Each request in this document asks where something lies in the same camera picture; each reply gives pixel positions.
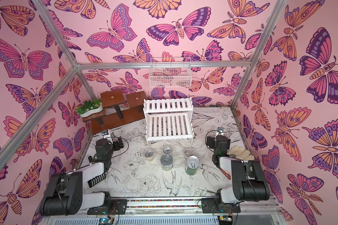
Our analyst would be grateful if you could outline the white slatted two-tier shelf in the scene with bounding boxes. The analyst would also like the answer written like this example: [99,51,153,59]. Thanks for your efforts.
[143,97,194,147]

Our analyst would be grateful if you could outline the seed jar with yellow seeds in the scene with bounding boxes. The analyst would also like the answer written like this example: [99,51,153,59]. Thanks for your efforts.
[144,149,155,161]

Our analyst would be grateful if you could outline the green plant in white pot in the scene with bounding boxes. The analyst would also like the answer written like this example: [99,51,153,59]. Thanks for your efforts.
[76,99,103,118]

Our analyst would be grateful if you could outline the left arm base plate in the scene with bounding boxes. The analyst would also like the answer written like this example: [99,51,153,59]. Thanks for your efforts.
[87,199,128,216]

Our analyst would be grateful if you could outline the aluminium frame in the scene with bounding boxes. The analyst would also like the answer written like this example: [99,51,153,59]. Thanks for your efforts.
[0,1,287,171]

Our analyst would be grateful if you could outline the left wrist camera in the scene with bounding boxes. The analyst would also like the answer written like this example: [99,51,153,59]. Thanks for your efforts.
[101,129,113,140]

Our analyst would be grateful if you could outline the beige work glove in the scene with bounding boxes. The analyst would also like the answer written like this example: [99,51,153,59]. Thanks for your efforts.
[227,145,255,161]

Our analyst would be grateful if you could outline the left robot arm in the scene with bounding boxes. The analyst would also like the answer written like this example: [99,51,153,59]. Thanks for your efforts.
[38,137,124,217]

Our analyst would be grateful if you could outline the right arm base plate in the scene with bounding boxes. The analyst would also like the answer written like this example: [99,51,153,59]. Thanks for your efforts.
[201,198,241,214]

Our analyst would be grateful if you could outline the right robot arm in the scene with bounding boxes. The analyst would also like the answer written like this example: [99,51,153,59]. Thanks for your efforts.
[205,135,270,205]

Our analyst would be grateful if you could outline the front aluminium rail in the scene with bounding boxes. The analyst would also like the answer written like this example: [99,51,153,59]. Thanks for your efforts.
[40,196,286,225]

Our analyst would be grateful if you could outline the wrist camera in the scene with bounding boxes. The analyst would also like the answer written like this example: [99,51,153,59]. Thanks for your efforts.
[216,127,225,136]
[101,129,113,140]

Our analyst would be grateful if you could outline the seed jar with red seeds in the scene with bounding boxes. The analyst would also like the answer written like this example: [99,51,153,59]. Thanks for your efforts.
[184,148,194,158]

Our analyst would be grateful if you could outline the green watermelon can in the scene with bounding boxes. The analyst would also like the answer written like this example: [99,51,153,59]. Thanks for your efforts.
[186,156,200,176]

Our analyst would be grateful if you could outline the brown wooden stepped stand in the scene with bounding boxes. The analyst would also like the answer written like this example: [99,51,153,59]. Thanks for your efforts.
[83,90,147,134]

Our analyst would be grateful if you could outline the silver tin can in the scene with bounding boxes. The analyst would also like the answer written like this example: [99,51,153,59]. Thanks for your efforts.
[160,154,173,171]

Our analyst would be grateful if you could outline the white wire basket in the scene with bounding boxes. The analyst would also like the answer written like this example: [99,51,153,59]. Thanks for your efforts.
[147,57,192,88]

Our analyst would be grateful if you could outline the seed jar with dark seeds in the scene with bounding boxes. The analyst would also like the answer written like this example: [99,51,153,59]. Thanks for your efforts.
[162,146,173,155]

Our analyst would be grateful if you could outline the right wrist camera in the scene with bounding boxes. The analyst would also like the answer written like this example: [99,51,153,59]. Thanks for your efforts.
[216,127,225,136]

